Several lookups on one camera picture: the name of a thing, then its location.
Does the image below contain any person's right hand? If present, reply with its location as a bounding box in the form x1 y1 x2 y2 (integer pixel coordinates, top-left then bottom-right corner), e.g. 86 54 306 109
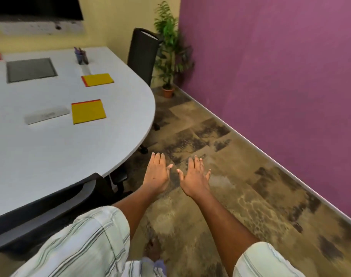
177 156 212 199

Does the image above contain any person's left hand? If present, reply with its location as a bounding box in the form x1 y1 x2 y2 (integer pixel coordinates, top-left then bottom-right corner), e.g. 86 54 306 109
143 153 173 192

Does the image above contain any person's right forearm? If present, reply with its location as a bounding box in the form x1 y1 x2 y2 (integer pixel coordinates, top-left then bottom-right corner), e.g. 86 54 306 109
190 191 262 277

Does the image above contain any person's left forearm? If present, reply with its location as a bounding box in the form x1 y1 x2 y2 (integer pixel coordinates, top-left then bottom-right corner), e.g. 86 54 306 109
112 184 164 240

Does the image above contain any person's bare foot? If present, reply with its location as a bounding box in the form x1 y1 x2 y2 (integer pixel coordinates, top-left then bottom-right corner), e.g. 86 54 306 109
144 238 165 261

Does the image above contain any yellow notepad with red edge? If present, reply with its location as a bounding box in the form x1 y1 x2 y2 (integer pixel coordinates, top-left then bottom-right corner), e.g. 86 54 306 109
71 99 107 125
81 73 115 87

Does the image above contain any striped pale shirt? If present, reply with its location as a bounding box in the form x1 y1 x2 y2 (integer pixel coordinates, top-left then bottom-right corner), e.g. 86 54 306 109
10 206 306 277

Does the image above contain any black office chair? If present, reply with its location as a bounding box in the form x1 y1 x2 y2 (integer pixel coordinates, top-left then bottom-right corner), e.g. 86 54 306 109
127 28 164 154
0 169 133 253

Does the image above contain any green potted plant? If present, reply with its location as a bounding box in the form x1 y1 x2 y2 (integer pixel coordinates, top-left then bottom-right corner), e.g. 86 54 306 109
153 1 195 90

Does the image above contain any grey flat eraser bar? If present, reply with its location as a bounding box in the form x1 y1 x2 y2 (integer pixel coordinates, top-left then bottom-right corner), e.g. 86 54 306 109
24 105 70 125

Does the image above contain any white panel under screen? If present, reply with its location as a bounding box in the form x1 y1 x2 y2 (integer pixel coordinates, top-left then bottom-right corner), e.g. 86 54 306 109
0 20 85 36

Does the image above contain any grey table cable hatch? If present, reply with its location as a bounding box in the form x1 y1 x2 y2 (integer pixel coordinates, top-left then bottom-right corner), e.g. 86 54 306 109
6 58 58 83

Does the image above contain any black wall screen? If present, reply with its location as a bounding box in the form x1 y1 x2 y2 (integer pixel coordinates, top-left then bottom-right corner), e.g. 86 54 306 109
0 0 84 22

